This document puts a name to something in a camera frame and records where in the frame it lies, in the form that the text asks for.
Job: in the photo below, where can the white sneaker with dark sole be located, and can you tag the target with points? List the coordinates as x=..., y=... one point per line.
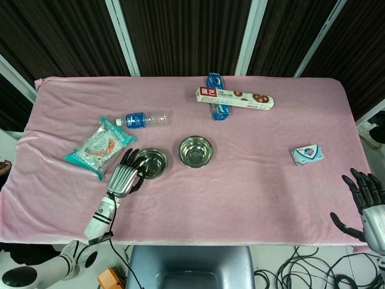
x=371, y=132

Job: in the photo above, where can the dark trouser leg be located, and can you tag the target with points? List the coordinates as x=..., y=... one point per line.
x=27, y=253

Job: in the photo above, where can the pink velvet table cloth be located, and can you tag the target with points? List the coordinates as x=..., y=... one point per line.
x=210, y=204

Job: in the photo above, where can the teal snack packet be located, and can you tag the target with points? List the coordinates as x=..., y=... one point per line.
x=99, y=147

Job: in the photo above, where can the white partition post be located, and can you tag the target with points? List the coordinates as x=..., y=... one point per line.
x=16, y=79
x=121, y=36
x=249, y=36
x=320, y=39
x=370, y=113

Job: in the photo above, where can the clear plastic water bottle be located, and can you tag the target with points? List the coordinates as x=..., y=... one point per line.
x=144, y=119

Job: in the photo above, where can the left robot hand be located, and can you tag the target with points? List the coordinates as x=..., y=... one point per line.
x=121, y=180

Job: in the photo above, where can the white cookie box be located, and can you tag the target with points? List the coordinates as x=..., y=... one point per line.
x=234, y=97

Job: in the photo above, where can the orange box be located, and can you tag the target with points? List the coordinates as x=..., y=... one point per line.
x=109, y=278

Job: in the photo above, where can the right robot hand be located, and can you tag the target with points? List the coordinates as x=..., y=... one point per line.
x=374, y=225

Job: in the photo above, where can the white blue soap box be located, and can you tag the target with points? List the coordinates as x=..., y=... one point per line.
x=308, y=155

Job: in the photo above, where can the blue toothpaste box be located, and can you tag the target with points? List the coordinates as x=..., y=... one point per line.
x=217, y=96

